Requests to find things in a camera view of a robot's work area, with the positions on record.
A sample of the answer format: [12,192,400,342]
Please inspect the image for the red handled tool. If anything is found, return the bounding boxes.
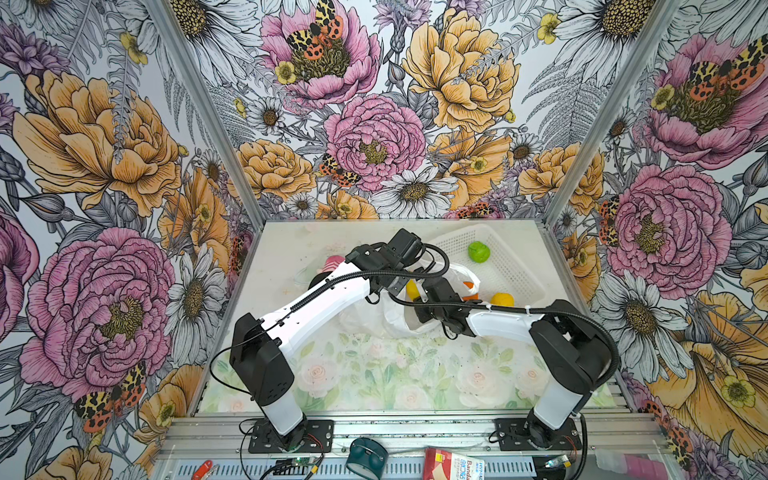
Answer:
[191,460,214,480]

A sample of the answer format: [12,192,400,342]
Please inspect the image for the aluminium corner post left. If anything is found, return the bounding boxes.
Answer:
[147,1,266,234]

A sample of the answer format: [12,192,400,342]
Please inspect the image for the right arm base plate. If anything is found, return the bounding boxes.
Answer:
[488,417,582,452]

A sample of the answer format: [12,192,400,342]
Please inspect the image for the white plastic bag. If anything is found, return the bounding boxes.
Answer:
[336,264,480,338]

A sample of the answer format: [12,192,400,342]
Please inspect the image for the pink white packet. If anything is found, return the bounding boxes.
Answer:
[595,450,669,480]

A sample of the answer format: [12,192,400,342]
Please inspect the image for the aluminium corner post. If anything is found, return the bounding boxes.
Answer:
[542,1,681,227]
[147,1,266,234]

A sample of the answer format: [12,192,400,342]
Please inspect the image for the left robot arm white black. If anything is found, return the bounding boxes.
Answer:
[229,229,428,449]

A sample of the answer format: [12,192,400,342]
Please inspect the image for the yellow toy fruit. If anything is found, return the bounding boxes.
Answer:
[490,292,515,307]

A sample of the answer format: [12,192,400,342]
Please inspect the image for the aluminium front rail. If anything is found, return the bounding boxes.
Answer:
[152,409,670,479]

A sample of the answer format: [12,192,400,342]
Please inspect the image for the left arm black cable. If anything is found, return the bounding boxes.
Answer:
[208,239,451,397]

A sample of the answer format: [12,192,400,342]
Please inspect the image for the aluminium corner post right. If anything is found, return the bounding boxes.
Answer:
[542,1,681,227]

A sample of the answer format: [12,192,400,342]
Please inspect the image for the green toy fruit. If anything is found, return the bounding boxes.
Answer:
[467,241,491,264]

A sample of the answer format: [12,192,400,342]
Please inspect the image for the red white cardboard box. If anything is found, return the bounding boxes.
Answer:
[422,447,486,480]

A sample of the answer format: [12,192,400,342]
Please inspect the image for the green tape roll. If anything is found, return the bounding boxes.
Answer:
[345,437,389,480]

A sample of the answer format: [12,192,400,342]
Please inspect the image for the plush doll pink striped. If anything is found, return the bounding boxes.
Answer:
[322,255,345,273]

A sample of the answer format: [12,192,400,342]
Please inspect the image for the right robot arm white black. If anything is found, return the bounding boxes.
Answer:
[410,279,620,450]

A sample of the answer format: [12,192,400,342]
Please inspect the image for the yellow toy banana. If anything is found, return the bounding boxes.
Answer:
[406,280,421,301]

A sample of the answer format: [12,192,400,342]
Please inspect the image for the white perforated plastic basket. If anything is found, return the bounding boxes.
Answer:
[429,225,545,307]

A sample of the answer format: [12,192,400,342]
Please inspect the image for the green circuit board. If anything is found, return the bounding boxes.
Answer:
[275,456,320,471]

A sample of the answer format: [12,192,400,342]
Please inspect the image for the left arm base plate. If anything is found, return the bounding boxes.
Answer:
[247,419,335,454]

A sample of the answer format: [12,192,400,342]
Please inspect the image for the orange toy fruit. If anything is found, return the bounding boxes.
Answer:
[462,281,479,301]

